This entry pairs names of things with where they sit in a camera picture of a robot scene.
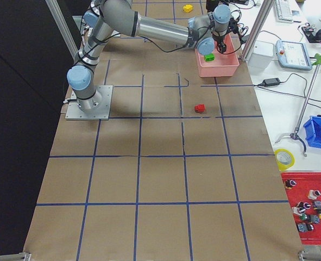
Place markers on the pink plastic box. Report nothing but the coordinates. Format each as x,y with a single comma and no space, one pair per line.
224,65

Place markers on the aluminium frame post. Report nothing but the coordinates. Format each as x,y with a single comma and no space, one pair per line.
259,22

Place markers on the green toy block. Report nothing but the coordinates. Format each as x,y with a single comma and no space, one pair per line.
209,57

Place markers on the yellow toy block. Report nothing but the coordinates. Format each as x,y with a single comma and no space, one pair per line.
187,8

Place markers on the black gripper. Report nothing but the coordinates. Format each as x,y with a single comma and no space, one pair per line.
220,41

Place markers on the teach pendant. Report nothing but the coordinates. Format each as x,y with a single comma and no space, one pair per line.
293,55

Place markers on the white device box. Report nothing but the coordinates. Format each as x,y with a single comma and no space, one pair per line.
262,55

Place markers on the yellow tape roll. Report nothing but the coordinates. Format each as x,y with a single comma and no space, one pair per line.
284,159

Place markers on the red parts tray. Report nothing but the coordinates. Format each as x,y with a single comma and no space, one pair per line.
303,190

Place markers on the blue storage bin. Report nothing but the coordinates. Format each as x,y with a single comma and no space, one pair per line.
313,131

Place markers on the red toy block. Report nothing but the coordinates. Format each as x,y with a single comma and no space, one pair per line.
200,108

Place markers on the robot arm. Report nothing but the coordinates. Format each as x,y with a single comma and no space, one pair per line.
203,33

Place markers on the black power adapter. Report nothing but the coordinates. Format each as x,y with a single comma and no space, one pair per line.
271,82

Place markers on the reacher grabber tool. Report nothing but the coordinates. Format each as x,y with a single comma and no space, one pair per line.
294,135

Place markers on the white keyboard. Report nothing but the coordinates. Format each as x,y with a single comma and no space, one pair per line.
283,11

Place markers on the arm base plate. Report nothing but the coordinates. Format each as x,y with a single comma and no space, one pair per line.
96,108

